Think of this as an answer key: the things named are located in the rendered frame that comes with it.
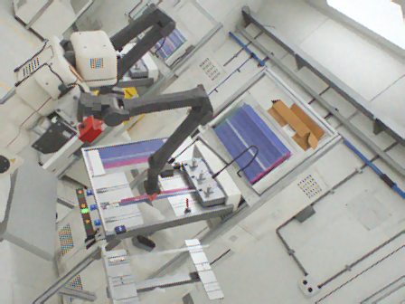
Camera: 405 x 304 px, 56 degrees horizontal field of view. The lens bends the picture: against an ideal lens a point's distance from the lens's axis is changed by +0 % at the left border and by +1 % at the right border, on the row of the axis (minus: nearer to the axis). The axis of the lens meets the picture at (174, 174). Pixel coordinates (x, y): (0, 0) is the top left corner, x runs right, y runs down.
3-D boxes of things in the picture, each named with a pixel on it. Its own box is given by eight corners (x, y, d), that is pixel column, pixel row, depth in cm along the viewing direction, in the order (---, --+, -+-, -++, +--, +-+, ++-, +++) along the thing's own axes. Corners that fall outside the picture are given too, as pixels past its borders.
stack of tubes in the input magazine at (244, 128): (250, 183, 206) (290, 151, 200) (211, 128, 241) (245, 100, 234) (259, 192, 215) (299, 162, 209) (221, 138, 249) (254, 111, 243)
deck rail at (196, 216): (106, 242, 192) (106, 235, 188) (105, 240, 193) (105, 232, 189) (232, 213, 213) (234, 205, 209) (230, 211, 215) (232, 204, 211)
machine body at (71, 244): (58, 323, 227) (133, 262, 212) (44, 232, 274) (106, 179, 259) (129, 336, 273) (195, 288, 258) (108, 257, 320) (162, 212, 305)
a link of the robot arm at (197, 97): (210, 78, 151) (218, 95, 146) (205, 103, 162) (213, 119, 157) (97, 94, 142) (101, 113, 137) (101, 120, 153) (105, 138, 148)
